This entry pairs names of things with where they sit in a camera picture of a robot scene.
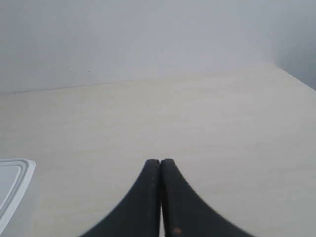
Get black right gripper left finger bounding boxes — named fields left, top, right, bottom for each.
left=82, top=159, right=160, bottom=237

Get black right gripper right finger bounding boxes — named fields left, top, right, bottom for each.
left=160, top=159, right=252, bottom=237

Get white lidded plastic container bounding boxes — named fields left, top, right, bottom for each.
left=0, top=158, right=36, bottom=232

